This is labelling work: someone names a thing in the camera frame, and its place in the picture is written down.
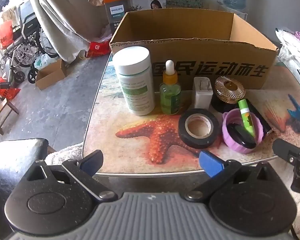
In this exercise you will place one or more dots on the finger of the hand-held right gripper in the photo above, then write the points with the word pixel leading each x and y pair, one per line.
pixel 283 150

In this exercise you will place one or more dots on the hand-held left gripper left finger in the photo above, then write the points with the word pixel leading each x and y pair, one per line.
pixel 91 163

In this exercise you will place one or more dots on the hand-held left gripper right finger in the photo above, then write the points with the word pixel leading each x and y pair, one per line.
pixel 211 165

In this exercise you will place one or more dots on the pink plastic lid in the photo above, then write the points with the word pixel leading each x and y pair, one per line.
pixel 227 140

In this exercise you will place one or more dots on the black oval object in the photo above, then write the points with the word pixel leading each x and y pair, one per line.
pixel 240 137

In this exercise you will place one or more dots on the black tape roll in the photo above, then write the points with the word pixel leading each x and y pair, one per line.
pixel 185 135

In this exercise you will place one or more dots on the green lip balm tube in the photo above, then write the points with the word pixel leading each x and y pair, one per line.
pixel 246 120

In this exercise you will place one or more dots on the white charger plug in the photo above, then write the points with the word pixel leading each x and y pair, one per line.
pixel 202 97

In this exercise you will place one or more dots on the black jar with gold lid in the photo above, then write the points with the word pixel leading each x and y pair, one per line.
pixel 230 87

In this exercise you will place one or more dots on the large printed cardboard box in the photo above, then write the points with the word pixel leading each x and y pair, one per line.
pixel 190 45

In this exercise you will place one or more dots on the green dropper bottle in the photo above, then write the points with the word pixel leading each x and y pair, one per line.
pixel 170 97

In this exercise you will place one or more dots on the white jar with white lid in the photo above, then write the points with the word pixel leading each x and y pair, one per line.
pixel 133 80

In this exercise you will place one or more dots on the small open cardboard box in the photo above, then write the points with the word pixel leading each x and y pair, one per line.
pixel 50 76

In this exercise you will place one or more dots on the white wrapped bedding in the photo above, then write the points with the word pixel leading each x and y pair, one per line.
pixel 290 52

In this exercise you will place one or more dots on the wooden stool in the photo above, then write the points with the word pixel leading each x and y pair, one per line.
pixel 5 105

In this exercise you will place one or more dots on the red plastic bag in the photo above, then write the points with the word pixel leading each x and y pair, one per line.
pixel 7 92

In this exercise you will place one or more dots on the wheelchair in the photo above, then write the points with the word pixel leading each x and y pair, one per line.
pixel 27 42

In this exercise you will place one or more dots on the white water dispenser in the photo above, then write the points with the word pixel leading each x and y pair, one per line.
pixel 242 13

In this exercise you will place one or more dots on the beige curtain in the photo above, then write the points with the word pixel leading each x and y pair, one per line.
pixel 65 17

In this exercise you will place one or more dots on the orange bag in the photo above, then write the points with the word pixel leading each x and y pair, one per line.
pixel 5 35

